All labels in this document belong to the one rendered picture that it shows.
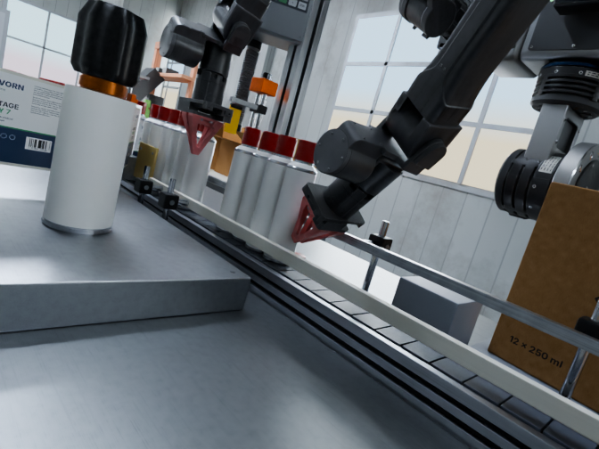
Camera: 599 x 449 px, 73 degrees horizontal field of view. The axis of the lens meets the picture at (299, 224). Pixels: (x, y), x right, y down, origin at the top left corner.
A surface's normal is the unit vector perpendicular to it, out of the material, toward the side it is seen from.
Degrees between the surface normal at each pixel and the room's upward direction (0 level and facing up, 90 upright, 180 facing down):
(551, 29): 90
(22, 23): 90
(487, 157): 90
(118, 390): 0
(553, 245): 90
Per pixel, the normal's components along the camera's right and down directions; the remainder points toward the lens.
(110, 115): 0.71, 0.31
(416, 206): -0.75, -0.10
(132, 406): 0.26, -0.95
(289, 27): 0.14, 0.21
